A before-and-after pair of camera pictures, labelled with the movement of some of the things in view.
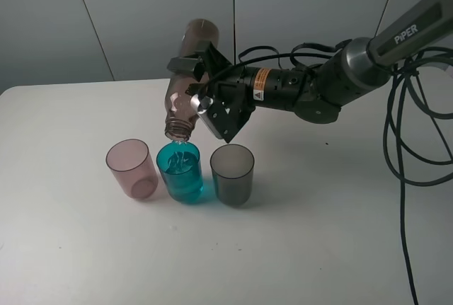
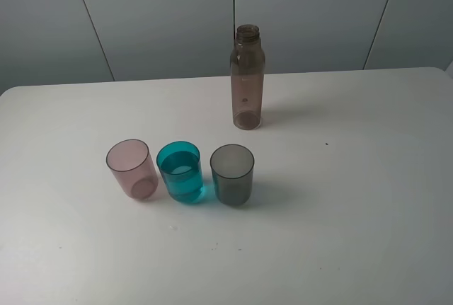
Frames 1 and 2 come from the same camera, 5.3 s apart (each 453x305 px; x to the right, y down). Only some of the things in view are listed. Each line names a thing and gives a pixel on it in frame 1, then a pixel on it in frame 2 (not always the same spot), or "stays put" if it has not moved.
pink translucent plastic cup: x=129 y=162 stays put
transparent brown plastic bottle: x=180 y=114 → x=248 y=65
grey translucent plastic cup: x=233 y=168 stays put
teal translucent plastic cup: x=180 y=163 stays put
